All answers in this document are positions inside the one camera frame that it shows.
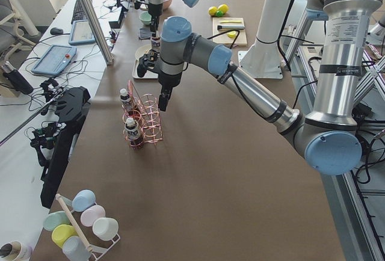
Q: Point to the blue cup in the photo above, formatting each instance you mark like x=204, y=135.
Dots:
x=83, y=200

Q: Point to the grey-blue cup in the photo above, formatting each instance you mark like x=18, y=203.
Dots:
x=74, y=249

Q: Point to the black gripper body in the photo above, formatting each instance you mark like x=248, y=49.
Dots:
x=169, y=80
x=154, y=10

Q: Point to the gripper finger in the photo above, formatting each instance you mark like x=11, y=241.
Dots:
x=154, y=23
x=163, y=101

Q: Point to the black keyboard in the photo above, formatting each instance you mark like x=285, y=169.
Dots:
x=78, y=12

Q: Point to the wooden cutting board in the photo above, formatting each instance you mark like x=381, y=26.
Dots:
x=224, y=39

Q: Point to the blue teach pendant near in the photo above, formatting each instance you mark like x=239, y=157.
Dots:
x=55, y=60

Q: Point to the grey folded cloth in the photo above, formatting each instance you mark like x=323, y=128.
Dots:
x=144, y=33

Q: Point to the metal muddler tool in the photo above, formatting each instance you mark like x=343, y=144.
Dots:
x=230, y=26

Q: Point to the copper wire bottle rack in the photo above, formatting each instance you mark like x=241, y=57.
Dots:
x=146, y=114

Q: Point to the white cup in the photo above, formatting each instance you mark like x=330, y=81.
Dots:
x=105, y=228

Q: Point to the green bowl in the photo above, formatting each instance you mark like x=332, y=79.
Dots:
x=145, y=18

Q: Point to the aluminium frame post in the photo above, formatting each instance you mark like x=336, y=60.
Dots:
x=97, y=31

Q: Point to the white plate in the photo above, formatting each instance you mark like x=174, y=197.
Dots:
x=142, y=51

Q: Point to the wooden rack handle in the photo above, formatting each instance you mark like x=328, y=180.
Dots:
x=60, y=199

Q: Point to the tea bottle back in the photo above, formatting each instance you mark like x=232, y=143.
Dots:
x=127, y=103

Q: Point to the blue teach pendant far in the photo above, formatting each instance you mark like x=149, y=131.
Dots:
x=81, y=33

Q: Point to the white serving tray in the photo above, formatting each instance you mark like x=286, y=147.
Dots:
x=142, y=74

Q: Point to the half lemon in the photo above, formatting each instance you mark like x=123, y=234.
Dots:
x=232, y=34

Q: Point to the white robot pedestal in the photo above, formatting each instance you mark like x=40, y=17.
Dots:
x=267, y=32

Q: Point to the yellow plastic knife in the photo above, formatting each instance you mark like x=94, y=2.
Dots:
x=231, y=21

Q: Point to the black water bottle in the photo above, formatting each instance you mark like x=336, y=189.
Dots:
x=18, y=82

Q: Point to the white wire cup rack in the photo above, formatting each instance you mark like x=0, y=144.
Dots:
x=99, y=246

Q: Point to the green lime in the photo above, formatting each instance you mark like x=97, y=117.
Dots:
x=219, y=13

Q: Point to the yellow lemon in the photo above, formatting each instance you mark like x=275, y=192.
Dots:
x=212, y=11
x=223, y=8

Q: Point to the paper cup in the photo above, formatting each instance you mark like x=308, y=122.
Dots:
x=15, y=251

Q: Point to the green cup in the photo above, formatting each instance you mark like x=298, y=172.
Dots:
x=55, y=219

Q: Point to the blue teach pendant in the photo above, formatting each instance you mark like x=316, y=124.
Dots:
x=81, y=33
x=55, y=60

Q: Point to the black computer mouse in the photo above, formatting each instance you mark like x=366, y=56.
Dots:
x=56, y=31

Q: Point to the yellow cup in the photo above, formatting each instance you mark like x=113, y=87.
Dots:
x=61, y=233

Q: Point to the tea bottle front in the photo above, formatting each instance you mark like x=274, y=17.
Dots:
x=133, y=133

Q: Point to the pink cup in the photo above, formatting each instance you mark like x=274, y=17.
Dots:
x=90, y=215

